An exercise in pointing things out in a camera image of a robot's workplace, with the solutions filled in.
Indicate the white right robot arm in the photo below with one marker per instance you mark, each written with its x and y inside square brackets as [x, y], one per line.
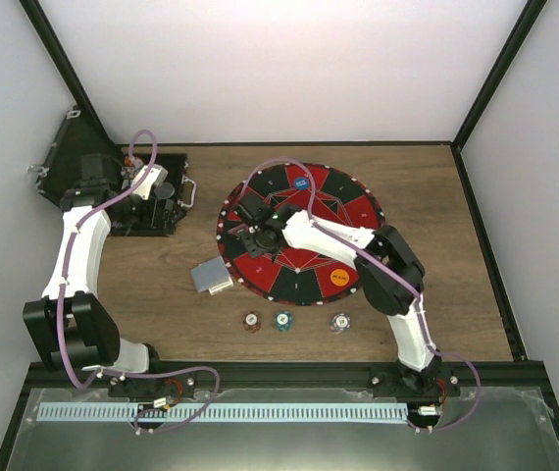
[390, 273]

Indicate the purple white chip stack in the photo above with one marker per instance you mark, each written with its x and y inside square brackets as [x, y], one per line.
[340, 323]

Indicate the blue green chip stack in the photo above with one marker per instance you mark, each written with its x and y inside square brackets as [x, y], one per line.
[283, 321]

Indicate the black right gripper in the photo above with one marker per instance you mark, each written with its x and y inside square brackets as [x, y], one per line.
[251, 247]

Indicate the black poker chip case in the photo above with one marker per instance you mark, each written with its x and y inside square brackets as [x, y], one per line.
[157, 215]

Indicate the orange big blind button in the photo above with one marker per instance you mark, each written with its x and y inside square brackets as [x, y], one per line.
[339, 277]

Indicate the chips inside case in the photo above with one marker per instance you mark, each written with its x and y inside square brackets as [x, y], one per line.
[132, 165]

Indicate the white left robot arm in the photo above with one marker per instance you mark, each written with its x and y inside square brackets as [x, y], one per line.
[69, 326]

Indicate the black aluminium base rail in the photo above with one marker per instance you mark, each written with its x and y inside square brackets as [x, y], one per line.
[380, 379]

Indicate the blue small blind button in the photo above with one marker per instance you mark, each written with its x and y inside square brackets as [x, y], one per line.
[302, 183]

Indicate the orange black chip stack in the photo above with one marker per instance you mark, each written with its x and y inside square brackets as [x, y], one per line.
[251, 322]

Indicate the light blue slotted cable duct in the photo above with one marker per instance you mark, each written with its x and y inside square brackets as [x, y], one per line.
[378, 413]

